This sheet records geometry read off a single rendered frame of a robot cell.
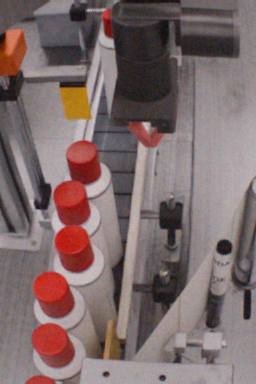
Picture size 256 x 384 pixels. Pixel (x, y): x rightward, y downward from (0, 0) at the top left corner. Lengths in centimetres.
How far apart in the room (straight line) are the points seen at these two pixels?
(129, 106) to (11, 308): 35
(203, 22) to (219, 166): 34
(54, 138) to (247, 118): 32
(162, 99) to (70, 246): 18
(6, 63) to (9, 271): 36
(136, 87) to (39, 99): 47
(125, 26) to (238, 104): 42
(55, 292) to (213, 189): 37
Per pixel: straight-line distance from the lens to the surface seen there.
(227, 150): 85
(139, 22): 53
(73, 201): 55
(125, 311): 67
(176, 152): 91
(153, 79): 57
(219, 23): 53
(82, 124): 78
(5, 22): 42
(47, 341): 48
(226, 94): 94
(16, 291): 81
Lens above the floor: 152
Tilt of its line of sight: 53 degrees down
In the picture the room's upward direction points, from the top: 7 degrees counter-clockwise
